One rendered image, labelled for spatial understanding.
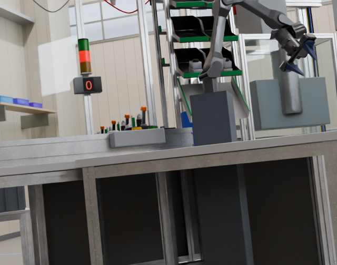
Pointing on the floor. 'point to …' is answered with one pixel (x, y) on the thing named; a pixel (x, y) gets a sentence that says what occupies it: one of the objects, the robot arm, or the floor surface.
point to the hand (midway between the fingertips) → (304, 61)
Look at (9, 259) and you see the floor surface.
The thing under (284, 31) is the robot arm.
